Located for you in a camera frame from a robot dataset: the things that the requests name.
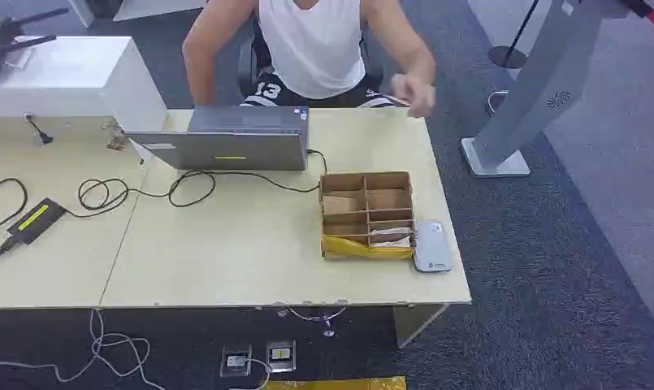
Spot person's left hand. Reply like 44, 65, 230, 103
391, 72, 437, 119

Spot grey kiosk stand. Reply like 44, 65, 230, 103
460, 0, 632, 180

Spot person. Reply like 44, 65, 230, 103
182, 0, 437, 119

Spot wooden card box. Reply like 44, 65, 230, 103
318, 171, 417, 262

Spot white card stack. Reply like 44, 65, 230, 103
369, 226, 414, 249

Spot grey card reader device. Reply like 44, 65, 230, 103
412, 219, 453, 274

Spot grey laptop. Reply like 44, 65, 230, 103
123, 105, 310, 172

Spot large pale desk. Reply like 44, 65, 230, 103
99, 107, 474, 349

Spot floor socket with yellow label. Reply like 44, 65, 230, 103
265, 339, 297, 374

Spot yellow floor sheet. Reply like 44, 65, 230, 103
261, 375, 408, 390

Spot floor socket with plug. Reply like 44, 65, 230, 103
219, 344, 253, 379

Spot white cabinet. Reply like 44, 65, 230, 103
0, 35, 170, 133

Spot small black plug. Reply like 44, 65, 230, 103
24, 115, 54, 145

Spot small pale desk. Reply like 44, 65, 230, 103
0, 115, 151, 311

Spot clear sheet on cabinet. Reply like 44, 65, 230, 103
3, 47, 36, 71

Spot black power adapter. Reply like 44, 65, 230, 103
6, 197, 68, 246

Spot white cable loop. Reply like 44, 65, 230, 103
485, 89, 510, 117

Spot black stanchion post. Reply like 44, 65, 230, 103
487, 0, 541, 71

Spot black laptop power cable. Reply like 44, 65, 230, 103
63, 149, 329, 219

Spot short white socket cable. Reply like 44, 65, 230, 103
227, 357, 273, 390

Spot long white floor cable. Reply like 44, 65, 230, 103
0, 309, 167, 390

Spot black mains cable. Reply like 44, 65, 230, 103
0, 177, 29, 266

